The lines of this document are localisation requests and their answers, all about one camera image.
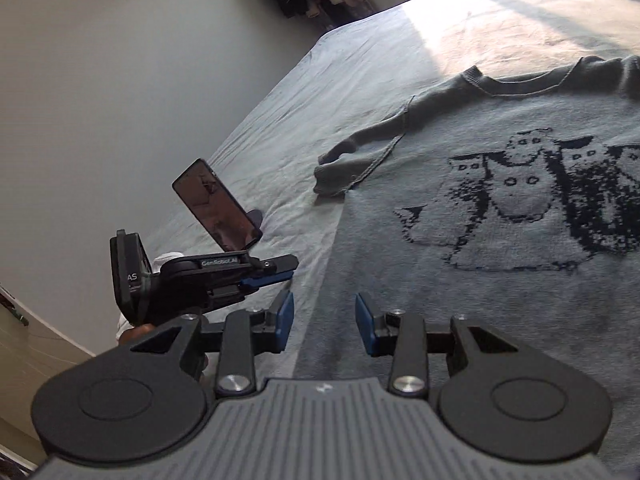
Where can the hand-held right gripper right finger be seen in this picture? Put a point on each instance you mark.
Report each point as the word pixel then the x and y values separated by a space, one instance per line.
pixel 364 322

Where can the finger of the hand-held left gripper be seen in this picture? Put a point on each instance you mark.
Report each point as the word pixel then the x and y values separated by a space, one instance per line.
pixel 280 263
pixel 265 279

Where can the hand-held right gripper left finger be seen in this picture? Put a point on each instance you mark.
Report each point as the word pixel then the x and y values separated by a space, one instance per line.
pixel 284 320

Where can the grey printed sweater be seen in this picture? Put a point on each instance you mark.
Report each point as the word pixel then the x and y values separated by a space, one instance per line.
pixel 475 220

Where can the person's left hand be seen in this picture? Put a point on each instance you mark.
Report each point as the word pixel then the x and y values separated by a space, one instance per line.
pixel 140 332

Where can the black smartphone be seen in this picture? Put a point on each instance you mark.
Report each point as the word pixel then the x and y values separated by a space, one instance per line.
pixel 215 202

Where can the grey bed sheet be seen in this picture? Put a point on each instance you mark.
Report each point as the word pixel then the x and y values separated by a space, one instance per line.
pixel 360 75

